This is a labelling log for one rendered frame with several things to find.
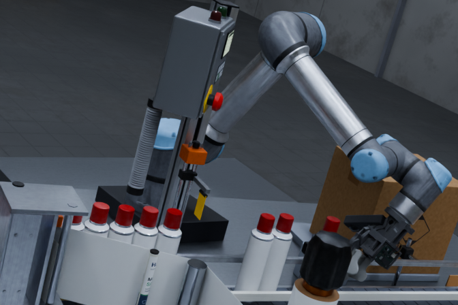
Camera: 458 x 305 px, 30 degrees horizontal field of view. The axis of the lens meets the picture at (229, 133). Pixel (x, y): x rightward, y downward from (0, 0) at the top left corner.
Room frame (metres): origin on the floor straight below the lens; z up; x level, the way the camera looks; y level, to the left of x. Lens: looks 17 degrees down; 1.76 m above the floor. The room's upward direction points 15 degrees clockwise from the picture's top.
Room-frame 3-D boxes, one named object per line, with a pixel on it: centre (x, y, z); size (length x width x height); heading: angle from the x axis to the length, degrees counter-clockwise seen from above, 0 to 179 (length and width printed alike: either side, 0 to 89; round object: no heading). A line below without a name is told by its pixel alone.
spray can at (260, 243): (1.73, -0.13, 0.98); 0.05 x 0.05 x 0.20
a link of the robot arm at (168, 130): (2.11, 0.14, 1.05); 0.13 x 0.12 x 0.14; 152
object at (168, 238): (1.62, 0.06, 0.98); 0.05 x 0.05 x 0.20
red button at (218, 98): (1.64, 0.04, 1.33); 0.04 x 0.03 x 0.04; 175
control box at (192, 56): (1.70, 0.10, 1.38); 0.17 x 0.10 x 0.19; 175
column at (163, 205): (1.78, 0.08, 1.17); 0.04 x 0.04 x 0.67; 30
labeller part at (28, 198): (1.38, 0.28, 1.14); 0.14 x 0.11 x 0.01; 120
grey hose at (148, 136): (1.69, 0.16, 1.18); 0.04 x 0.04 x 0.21
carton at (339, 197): (2.28, -0.49, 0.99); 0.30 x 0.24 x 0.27; 120
